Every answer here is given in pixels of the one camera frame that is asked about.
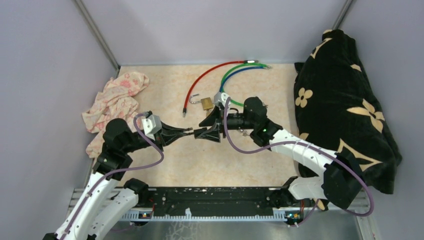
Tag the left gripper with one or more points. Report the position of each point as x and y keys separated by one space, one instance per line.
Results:
x=168 y=134

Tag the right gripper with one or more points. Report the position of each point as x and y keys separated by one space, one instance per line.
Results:
x=214 y=133

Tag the large brass padlock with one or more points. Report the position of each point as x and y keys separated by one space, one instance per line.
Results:
x=206 y=103

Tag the black cable lock head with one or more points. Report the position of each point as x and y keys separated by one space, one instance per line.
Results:
x=196 y=133

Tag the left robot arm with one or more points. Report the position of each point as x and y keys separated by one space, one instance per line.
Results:
x=92 y=217

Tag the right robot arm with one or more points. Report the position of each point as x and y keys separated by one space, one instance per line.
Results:
x=337 y=177

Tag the small key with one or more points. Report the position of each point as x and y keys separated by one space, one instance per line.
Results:
x=244 y=132

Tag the pink patterned cloth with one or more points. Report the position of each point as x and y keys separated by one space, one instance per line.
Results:
x=115 y=101

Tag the black floral blanket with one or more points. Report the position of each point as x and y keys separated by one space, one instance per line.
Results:
x=336 y=109

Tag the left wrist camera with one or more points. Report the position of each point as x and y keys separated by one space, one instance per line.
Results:
x=151 y=126

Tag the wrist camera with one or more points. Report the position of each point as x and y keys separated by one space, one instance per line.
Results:
x=151 y=126
x=220 y=98

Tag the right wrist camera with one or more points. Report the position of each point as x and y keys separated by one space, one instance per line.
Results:
x=220 y=98

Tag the blue cable lock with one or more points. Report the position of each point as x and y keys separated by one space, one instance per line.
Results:
x=239 y=69

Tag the green cable lock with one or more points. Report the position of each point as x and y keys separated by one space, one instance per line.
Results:
x=249 y=64

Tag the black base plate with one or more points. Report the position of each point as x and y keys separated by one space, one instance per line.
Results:
x=218 y=201

